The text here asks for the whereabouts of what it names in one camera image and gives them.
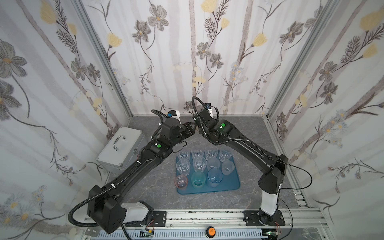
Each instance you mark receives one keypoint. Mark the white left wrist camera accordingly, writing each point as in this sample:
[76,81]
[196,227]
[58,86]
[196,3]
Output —
[175,114]

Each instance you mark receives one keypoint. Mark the green plastic cup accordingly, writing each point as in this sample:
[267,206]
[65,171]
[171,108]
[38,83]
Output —
[198,180]

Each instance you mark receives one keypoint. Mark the orange emergency button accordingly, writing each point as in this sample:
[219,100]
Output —
[210,232]

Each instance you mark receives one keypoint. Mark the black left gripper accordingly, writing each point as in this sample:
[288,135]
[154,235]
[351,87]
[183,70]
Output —
[186,128]

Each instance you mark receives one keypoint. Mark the pink plastic cup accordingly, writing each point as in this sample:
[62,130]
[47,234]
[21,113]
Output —
[181,182]

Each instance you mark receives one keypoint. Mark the clear ribbed glass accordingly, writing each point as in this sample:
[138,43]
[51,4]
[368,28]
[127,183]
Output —
[197,153]
[211,152]
[225,153]
[184,155]

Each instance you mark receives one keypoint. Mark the frosted plastic cup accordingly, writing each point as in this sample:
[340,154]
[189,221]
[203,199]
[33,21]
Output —
[227,167]
[213,163]

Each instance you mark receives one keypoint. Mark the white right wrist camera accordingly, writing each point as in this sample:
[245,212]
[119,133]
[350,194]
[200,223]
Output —
[213,111]

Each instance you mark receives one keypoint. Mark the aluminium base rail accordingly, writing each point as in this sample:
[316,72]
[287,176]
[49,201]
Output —
[238,224]

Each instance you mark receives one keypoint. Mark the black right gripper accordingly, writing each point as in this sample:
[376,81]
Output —
[198,121]

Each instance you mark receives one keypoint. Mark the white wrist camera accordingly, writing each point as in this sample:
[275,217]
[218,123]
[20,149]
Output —
[213,111]
[175,114]

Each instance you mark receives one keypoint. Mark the silver metal case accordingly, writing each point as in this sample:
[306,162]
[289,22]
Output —
[122,150]

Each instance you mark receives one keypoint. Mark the teal plastic tray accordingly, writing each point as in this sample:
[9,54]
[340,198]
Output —
[229,183]

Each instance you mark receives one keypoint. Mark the blue plastic cup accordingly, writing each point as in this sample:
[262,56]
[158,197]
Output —
[215,177]

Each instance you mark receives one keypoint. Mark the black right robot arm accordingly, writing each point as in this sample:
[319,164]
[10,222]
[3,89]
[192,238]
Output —
[273,167]

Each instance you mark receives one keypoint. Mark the clear small glass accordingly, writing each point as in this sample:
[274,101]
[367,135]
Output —
[183,166]

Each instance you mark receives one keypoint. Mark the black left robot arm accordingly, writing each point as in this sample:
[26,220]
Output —
[105,205]

